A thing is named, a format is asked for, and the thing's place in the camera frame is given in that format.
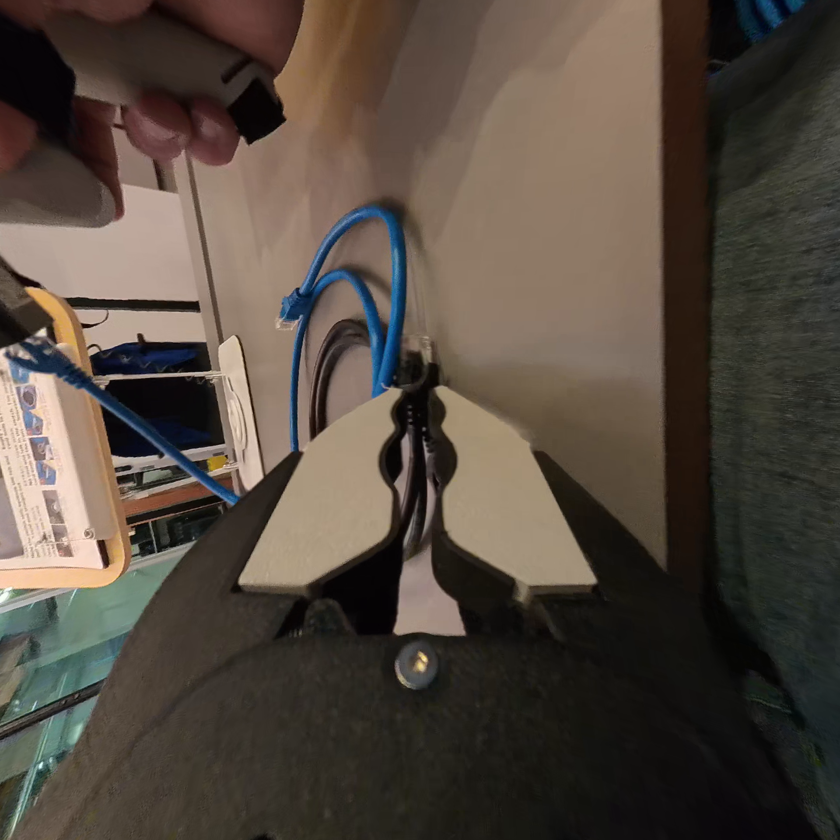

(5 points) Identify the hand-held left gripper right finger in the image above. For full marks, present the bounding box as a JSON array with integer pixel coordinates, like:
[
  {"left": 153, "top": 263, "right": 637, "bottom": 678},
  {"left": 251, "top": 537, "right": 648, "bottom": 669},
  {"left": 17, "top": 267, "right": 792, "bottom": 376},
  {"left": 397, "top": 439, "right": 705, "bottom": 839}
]
[{"left": 428, "top": 385, "right": 599, "bottom": 606}]

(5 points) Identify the wooden document stand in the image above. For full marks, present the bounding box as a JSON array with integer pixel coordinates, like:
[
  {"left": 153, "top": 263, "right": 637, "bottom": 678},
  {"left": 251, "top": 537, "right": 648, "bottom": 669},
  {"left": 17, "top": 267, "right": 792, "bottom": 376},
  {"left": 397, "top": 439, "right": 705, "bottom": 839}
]
[{"left": 0, "top": 287, "right": 265, "bottom": 589}]

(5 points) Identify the blue ethernet cable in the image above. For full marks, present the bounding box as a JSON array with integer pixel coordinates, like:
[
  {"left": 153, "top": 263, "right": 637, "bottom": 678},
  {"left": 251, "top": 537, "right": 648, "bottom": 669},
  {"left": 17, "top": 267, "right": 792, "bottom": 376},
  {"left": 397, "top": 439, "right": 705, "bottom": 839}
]
[{"left": 5, "top": 205, "right": 409, "bottom": 508}]

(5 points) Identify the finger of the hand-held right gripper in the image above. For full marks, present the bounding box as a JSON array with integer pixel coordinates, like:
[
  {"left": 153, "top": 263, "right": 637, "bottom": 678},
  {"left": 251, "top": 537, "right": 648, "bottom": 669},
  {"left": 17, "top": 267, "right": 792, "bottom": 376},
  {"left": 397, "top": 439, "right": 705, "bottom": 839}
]
[{"left": 0, "top": 255, "right": 55, "bottom": 350}]

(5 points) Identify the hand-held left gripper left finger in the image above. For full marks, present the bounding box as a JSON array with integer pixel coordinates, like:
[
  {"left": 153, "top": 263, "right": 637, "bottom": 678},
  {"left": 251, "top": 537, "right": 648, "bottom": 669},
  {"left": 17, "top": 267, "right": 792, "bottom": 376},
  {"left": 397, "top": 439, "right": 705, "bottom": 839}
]
[{"left": 238, "top": 387, "right": 404, "bottom": 598}]

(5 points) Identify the blue cable bundle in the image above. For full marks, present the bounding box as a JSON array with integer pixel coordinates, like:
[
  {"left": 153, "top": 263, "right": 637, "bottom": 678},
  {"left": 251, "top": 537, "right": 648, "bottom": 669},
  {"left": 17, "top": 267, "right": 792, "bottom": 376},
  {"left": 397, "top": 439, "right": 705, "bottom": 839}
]
[{"left": 734, "top": 0, "right": 809, "bottom": 30}]

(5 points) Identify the person's right hand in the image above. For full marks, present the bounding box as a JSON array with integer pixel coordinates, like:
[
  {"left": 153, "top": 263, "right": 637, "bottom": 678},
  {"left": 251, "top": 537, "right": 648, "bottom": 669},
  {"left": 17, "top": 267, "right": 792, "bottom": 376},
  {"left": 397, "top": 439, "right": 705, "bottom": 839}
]
[{"left": 0, "top": 0, "right": 309, "bottom": 221}]

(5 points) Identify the black cable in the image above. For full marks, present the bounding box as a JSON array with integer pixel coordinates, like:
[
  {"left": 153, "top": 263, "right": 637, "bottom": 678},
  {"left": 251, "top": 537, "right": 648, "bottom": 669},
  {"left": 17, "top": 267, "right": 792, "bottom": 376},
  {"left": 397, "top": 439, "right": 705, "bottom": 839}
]
[{"left": 308, "top": 319, "right": 442, "bottom": 560}]

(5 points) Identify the printed instruction sheet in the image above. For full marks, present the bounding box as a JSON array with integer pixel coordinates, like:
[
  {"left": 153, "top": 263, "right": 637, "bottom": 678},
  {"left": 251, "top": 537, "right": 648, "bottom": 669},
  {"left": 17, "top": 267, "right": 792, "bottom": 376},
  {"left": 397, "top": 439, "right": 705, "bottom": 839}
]
[{"left": 0, "top": 341, "right": 111, "bottom": 571}]

